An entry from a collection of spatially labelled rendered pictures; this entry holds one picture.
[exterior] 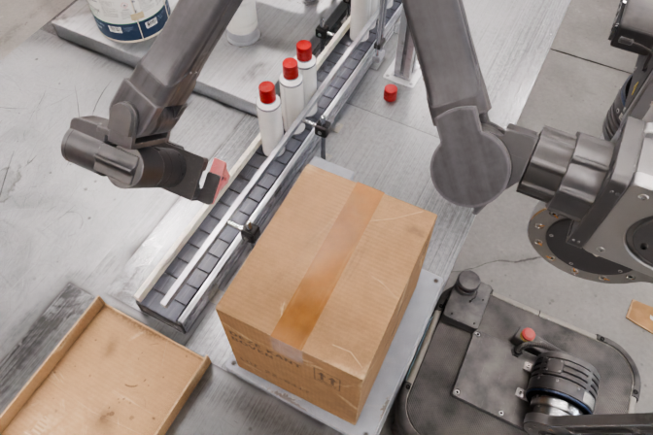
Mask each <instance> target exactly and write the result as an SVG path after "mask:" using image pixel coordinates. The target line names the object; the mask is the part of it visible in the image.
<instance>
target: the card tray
mask: <svg viewBox="0 0 653 435"><path fill-rule="evenodd" d="M210 364H211V360H210V358H209V356H208V355H207V354H206V355H205V357H203V356H201V355H199V354H197V353H195V352H194V351H191V350H189V349H187V348H186V347H184V346H182V345H180V344H178V343H176V342H175V341H173V340H171V339H169V338H167V337H166V336H164V335H162V334H160V333H158V332H157V331H155V330H153V329H151V328H150V327H149V326H147V325H145V324H143V323H141V322H140V321H138V320H136V319H134V318H132V317H130V316H128V315H126V314H124V313H122V312H121V311H119V310H117V309H115V308H113V307H112V306H110V305H108V304H106V303H105V302H104V301H103V299H102V298H101V297H100V296H99V295H97V297H96V298H95V299H94V300H93V301H92V303H91V304H90V305H89V306H88V308H87V309H86V310H85V312H84V313H83V314H82V315H81V316H80V318H79V319H78V320H77V321H76V323H75V324H74V325H73V326H72V328H71V329H70V330H69V331H68V332H67V334H66V335H65V336H64V337H63V339H62V340H61V341H60V342H59V344H58V345H57V346H56V347H55V349H54V350H53V351H52V352H51V354H50V355H49V356H48V357H47V359H46V360H45V361H44V362H43V364H42V365H41V366H40V367H39V368H38V370H37V371H36V372H35V373H34V375H33V376H32V377H31V378H30V380H29V381H28V382H27V383H26V384H25V386H24V387H23V388H22V389H21V391H20V392H19V393H18V394H17V396H16V397H15V398H14V400H13V401H12V402H11V403H10V404H9V406H8V407H7V408H6V409H5V411H4V412H3V413H2V414H1V416H0V435H165V434H166V432H167V430H168V429H169V427H170V426H171V424H172V423H173V421H174V420H175V418H176V416H177V415H178V414H179V413H180V411H181V410H182V408H183V407H184V405H185V403H186V402H187V400H188V399H189V397H190V395H191V394H192V392H193V390H194V389H195V387H196V386H197V384H198V383H199V381H200V380H201V378H202V376H203V375H204V373H205V372H206V370H207V369H208V367H209V366H210Z"/></svg>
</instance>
